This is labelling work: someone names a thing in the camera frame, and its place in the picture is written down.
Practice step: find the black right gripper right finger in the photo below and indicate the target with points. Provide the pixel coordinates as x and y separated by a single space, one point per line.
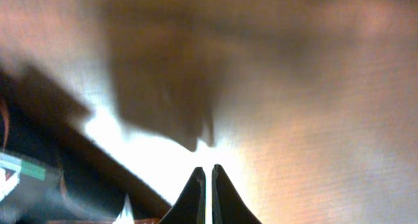
227 205

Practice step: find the black orange-patterned jersey shirt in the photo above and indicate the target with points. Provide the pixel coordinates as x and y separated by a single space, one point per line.
63 175

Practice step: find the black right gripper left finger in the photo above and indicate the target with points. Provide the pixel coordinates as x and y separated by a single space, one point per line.
190 206

